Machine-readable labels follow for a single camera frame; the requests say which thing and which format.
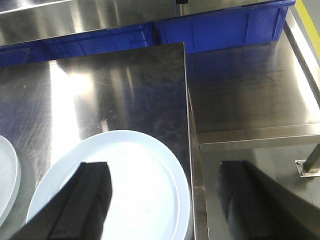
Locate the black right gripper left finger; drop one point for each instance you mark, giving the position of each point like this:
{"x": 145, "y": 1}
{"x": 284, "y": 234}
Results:
{"x": 77, "y": 211}

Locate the blue open bin right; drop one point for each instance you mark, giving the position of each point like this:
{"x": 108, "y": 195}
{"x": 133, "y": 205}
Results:
{"x": 220, "y": 29}

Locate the light blue round plate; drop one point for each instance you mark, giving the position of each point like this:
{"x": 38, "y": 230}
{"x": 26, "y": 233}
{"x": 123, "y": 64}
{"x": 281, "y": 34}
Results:
{"x": 151, "y": 196}

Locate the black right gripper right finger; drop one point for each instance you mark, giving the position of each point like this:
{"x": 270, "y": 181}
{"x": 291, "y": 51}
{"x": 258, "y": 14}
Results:
{"x": 256, "y": 207}

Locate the stainless steel shelf rack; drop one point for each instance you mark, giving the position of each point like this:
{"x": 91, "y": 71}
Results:
{"x": 259, "y": 103}

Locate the blue bin left lower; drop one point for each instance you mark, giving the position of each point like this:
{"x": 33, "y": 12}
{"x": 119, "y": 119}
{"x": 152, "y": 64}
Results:
{"x": 11, "y": 57}

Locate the blue bin middle lower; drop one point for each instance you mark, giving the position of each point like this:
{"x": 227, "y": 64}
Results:
{"x": 93, "y": 42}

